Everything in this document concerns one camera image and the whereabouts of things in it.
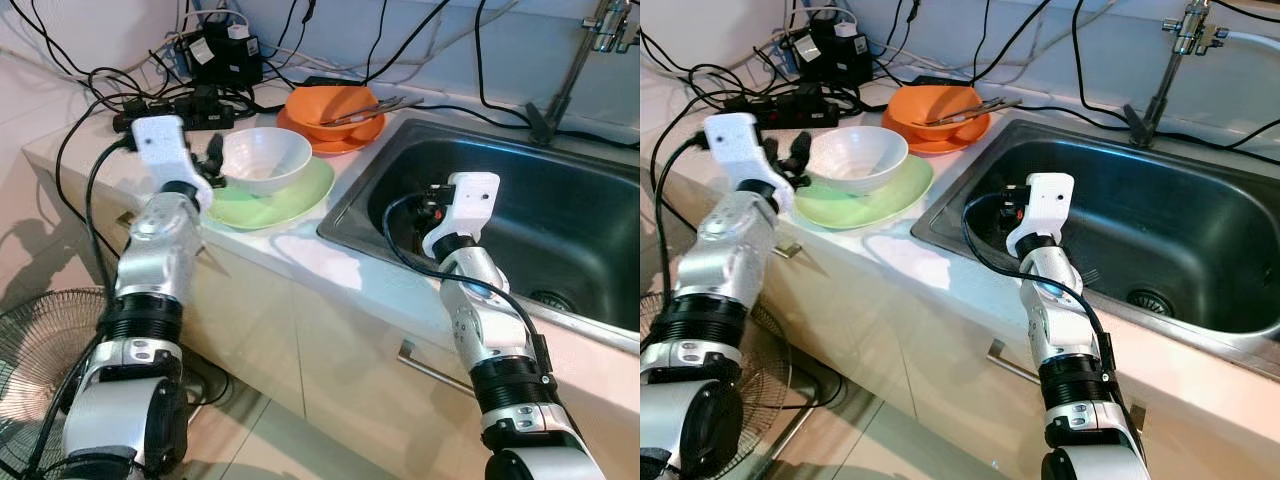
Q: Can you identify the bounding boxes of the white bowl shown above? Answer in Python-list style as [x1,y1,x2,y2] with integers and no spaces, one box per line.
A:
[808,125,909,196]
[218,127,313,197]

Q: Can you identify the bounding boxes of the green plate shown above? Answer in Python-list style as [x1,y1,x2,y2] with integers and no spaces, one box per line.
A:
[205,155,336,231]
[795,155,936,231]

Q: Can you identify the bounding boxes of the stainless steel kitchen sink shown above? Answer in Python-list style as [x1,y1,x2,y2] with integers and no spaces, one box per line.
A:
[317,118,641,353]
[910,118,1280,353]

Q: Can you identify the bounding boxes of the beige kitchen cabinet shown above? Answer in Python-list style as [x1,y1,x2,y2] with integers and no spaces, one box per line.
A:
[650,150,1280,480]
[30,150,641,480]

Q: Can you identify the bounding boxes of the black power strip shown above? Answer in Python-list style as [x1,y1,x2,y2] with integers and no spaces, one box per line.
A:
[725,85,841,131]
[112,88,236,133]

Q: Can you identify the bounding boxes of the black boxy power adapter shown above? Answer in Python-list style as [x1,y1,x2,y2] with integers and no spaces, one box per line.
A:
[780,20,869,86]
[175,22,263,86]

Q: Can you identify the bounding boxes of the dark wooden chopstick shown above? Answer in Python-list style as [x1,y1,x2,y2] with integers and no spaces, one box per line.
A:
[320,96,406,125]
[328,98,426,127]
[925,96,1006,125]
[932,98,1023,127]

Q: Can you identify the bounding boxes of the orange bowl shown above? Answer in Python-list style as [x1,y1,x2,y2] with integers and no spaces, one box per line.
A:
[285,85,381,141]
[888,85,986,141]

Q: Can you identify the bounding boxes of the grey Milux floor fan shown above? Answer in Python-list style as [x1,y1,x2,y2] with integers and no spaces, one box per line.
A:
[640,290,831,480]
[0,288,236,480]

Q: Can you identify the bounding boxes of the chrome sink faucet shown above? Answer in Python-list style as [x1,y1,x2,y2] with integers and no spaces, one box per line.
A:
[525,0,636,146]
[1125,0,1231,149]

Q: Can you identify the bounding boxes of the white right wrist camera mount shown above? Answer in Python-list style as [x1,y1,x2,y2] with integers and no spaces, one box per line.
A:
[1005,172,1076,256]
[422,172,501,259]

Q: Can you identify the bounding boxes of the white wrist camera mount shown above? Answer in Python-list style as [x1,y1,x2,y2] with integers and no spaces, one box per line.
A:
[703,112,766,186]
[422,172,501,259]
[130,114,191,186]
[1005,172,1076,256]

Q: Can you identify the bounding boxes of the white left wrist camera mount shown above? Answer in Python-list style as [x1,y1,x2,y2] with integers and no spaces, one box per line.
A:
[130,114,191,186]
[703,112,766,186]

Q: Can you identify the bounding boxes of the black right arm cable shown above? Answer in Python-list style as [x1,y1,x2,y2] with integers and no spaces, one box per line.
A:
[962,190,1116,371]
[383,192,546,371]

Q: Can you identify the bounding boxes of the black power cable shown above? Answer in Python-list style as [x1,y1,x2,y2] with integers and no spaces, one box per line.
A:
[385,98,531,129]
[1068,0,1280,151]
[360,0,461,86]
[990,98,1131,129]
[960,0,1061,86]
[472,0,641,151]

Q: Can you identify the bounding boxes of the white water hose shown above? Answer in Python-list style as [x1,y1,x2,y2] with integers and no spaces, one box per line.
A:
[1215,28,1280,51]

